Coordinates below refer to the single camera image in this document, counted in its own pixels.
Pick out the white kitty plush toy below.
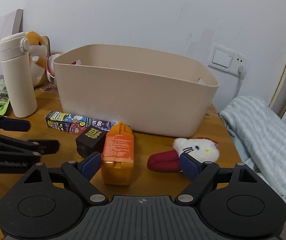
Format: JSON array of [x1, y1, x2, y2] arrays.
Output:
[[147, 138, 219, 173]]

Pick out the colourful long cartoon box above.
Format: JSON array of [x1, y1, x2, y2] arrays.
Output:
[[45, 111, 116, 135]]

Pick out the small black box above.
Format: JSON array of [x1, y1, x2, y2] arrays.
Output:
[[75, 126, 107, 158]]

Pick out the orange plastic bottle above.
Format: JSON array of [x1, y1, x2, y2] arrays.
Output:
[[101, 121, 134, 186]]

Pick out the striped light blue blanket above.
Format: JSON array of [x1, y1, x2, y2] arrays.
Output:
[[219, 96, 286, 203]]

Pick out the white red headphones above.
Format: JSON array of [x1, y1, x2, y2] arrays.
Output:
[[45, 52, 82, 84]]

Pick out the cream insulated bottle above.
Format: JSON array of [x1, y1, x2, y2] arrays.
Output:
[[0, 32, 37, 118]]

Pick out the orange hamster plush toy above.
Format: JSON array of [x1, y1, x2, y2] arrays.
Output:
[[26, 31, 48, 87]]

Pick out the beige plastic storage bin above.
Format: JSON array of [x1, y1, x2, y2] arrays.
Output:
[[53, 44, 219, 138]]

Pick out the white plug and cable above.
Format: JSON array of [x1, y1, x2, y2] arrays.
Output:
[[231, 64, 248, 101]]

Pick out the white wall switch socket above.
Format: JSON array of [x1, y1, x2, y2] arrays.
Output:
[[208, 43, 249, 76]]

